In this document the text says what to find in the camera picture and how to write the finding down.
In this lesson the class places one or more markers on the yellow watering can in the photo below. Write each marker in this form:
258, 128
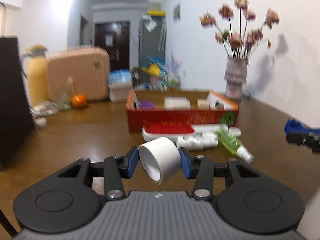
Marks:
152, 69

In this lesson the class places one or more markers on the white storage bin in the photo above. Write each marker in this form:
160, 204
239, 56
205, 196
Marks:
119, 92

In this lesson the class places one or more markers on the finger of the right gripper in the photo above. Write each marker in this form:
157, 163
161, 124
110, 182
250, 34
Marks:
299, 135

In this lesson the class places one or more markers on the white rectangular box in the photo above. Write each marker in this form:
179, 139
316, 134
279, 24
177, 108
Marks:
176, 103

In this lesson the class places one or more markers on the white round cap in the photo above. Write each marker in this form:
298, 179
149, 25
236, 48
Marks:
234, 131

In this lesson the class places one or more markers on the white pump bottle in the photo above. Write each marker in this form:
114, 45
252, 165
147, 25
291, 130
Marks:
197, 142

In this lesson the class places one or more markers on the beige plug adapter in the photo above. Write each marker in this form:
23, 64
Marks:
203, 104

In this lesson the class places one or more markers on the pink textured vase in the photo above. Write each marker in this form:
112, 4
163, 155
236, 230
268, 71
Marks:
235, 77

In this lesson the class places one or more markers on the small wire shelf rack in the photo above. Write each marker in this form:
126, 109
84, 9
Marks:
164, 82

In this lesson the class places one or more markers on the pink ribbed suitcase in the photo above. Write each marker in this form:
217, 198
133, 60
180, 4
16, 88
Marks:
88, 68

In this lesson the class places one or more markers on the white charger with cable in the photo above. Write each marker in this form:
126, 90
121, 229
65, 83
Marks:
42, 110

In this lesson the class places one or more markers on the purple plastic lid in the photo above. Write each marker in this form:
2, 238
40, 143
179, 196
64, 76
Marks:
146, 105

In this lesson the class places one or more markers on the dark entrance door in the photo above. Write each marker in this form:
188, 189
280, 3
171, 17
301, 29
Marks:
114, 37

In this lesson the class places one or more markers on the clear glass cup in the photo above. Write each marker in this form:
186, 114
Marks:
64, 95

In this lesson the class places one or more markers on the green spray bottle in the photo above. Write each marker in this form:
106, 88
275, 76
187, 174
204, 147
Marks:
234, 145

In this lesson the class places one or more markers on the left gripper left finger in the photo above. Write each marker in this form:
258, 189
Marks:
116, 168

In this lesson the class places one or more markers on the yellow box on refrigerator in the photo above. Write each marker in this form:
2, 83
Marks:
156, 13

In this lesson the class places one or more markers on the yellow thermos jug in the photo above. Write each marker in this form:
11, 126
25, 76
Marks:
34, 68

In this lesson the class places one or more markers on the blue tissue pack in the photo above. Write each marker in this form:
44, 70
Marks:
119, 76

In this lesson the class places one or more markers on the red white lint brush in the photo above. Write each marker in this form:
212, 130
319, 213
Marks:
154, 131

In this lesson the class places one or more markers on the red cardboard box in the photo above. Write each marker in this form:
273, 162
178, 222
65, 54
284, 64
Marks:
222, 110

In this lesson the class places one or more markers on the dried pink rose bouquet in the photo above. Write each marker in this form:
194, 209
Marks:
242, 43

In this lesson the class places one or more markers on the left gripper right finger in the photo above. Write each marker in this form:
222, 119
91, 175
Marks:
201, 169

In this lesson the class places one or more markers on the white tape roll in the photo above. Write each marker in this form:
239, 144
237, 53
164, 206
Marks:
160, 159

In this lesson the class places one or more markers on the grey refrigerator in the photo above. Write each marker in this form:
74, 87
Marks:
152, 35

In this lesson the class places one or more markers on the orange fruit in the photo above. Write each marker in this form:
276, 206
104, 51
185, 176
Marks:
78, 101

